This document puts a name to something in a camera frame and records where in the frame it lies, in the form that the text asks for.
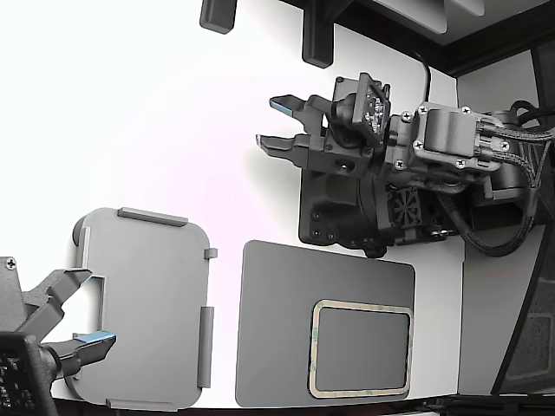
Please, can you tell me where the grey gripper with screw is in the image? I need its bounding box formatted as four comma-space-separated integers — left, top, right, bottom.
0, 255, 119, 378

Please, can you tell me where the black gripper with round hole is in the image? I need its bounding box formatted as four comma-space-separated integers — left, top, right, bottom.
255, 93, 405, 179

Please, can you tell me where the beige rectangular adhesive frame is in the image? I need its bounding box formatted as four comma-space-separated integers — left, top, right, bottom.
308, 298, 412, 398

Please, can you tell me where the black six-joint robot arm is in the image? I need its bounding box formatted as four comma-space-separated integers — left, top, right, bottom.
381, 100, 555, 244

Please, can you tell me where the dark grey rectangular mat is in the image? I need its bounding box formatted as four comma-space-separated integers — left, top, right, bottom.
235, 239, 416, 408

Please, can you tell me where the black gripper camera module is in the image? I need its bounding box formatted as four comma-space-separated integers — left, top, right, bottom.
0, 332, 60, 416

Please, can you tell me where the wrist camera circuit board module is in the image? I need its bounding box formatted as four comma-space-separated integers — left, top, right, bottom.
329, 72, 391, 146

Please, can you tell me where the black mounting bracket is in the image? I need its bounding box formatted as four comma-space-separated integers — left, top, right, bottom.
301, 0, 336, 68

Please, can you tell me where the grey mounting bracket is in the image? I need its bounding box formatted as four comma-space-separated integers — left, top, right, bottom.
199, 0, 238, 34

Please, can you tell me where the black enclosure frame beam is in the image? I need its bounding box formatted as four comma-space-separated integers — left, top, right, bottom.
277, 0, 555, 80

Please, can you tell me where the thin black cable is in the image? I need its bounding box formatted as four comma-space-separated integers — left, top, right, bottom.
407, 47, 434, 104

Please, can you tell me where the black braided cable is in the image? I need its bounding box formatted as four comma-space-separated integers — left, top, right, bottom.
498, 126, 555, 145
435, 140, 551, 260

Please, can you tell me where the black enclosure side panel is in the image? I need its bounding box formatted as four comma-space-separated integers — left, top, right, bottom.
489, 42, 555, 395

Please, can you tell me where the black table edge rail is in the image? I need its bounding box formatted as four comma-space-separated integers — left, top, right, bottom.
411, 392, 555, 416

